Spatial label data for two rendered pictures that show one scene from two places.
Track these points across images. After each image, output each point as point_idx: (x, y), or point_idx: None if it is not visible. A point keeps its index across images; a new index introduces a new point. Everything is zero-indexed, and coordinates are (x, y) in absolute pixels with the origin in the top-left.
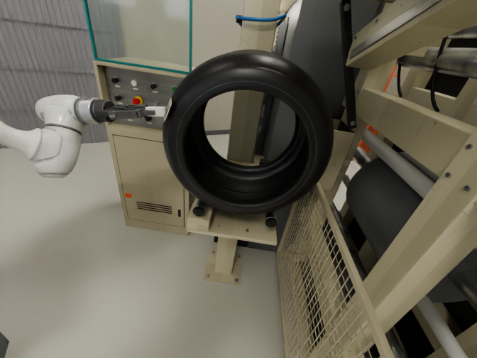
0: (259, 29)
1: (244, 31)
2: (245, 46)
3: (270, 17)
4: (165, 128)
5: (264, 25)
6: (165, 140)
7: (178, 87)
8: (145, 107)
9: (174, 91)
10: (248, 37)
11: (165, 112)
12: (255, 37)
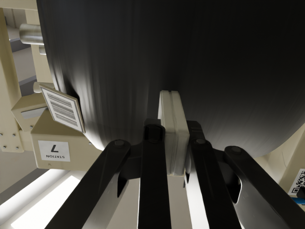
0: (268, 157)
1: (279, 171)
2: (285, 150)
3: (258, 161)
4: (61, 59)
5: (263, 158)
6: (55, 10)
7: (96, 144)
8: (184, 178)
9: (107, 143)
10: (278, 159)
11: (67, 107)
12: (273, 152)
